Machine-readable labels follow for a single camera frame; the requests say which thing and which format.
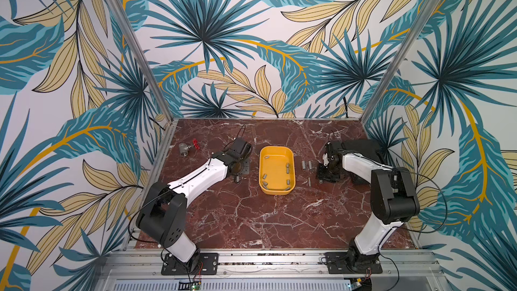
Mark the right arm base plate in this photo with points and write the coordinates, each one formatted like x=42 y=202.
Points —
x=352 y=263

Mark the yellow plastic storage box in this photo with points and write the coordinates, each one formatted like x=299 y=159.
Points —
x=276 y=170

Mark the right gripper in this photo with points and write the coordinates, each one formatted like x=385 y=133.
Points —
x=324 y=168

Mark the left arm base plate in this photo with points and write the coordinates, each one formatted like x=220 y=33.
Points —
x=204 y=264

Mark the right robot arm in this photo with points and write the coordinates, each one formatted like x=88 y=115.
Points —
x=393 y=197

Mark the metal valve red handle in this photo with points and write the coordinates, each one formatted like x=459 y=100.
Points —
x=185 y=148

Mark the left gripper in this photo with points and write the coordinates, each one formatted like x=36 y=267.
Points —
x=246 y=169

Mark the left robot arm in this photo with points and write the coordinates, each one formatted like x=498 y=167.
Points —
x=163 y=216

